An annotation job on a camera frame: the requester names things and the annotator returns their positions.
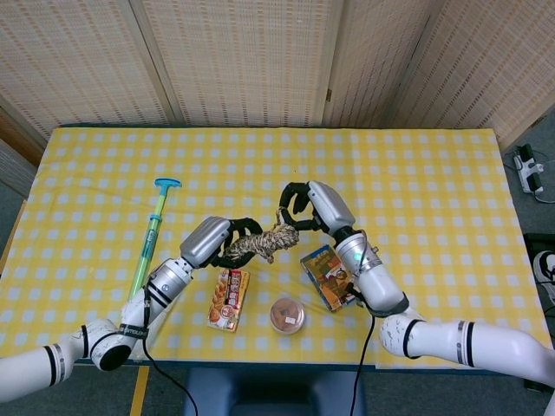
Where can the green blue hand pump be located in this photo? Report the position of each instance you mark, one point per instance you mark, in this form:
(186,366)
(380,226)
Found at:
(152,234)

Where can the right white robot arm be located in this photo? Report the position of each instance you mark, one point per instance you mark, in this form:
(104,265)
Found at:
(433,338)

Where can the woven folding screen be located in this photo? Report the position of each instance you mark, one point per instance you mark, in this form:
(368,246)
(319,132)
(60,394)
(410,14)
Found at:
(243,56)

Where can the clear jar of rubber bands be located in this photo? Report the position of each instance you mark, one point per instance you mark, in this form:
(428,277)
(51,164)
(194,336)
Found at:
(287,315)

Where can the white black sneaker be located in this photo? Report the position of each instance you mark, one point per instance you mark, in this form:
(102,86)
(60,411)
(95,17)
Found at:
(544,271)

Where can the blue orange box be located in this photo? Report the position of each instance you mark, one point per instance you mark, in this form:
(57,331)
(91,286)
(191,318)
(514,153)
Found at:
(323,277)

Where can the yellow curry box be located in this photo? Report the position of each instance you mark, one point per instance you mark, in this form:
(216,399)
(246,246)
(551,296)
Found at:
(227,299)

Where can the brass screen hinge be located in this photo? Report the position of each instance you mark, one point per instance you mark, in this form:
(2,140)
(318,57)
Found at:
(328,95)

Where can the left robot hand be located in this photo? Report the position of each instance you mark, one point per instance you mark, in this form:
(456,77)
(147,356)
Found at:
(204,238)

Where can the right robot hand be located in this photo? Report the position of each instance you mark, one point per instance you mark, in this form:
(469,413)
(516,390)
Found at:
(331,208)

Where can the yellow checkered tablecloth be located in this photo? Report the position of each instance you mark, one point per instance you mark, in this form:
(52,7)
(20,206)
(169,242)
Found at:
(277,156)

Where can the white power strip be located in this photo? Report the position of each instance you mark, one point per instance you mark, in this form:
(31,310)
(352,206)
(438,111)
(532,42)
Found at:
(529,169)

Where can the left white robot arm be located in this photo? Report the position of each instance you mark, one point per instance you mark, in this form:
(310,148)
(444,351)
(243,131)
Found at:
(165,281)

